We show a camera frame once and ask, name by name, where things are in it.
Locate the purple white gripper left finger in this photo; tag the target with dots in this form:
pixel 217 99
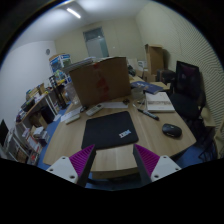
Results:
pixel 75 168

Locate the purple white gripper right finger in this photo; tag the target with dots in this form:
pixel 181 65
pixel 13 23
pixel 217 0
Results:
pixel 151 166

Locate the black computer mouse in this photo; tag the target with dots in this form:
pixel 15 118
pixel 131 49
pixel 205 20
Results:
pixel 171 130

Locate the black mouse pad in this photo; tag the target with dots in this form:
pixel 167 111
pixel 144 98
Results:
pixel 109 131

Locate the white keyboard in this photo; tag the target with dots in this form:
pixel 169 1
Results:
pixel 71 116

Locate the black marker pen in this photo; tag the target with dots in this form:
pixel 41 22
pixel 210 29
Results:
pixel 147 113

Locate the wooden shelf unit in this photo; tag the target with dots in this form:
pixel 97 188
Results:
pixel 24 143

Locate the white remote control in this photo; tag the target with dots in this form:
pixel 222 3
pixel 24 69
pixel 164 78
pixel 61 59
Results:
pixel 94 109

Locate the white book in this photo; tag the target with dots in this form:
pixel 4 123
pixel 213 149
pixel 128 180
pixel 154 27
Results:
pixel 159 102

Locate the white paper sheet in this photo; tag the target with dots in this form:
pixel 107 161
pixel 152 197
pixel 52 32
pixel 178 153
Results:
pixel 115 105

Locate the blue book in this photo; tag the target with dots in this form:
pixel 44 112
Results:
pixel 147 87

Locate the black office chair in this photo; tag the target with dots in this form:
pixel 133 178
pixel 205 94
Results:
pixel 188 97

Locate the large brown cardboard box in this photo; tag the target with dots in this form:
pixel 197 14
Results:
pixel 101 81

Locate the blue white product box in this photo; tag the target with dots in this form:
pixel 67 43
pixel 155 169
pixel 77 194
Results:
pixel 59 61

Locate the tall cardboard box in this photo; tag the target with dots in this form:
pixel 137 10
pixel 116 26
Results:
pixel 154 55

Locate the door with window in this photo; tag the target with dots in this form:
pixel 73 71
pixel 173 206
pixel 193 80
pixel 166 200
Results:
pixel 96 43

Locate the ceiling light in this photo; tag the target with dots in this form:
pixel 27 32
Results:
pixel 71 11

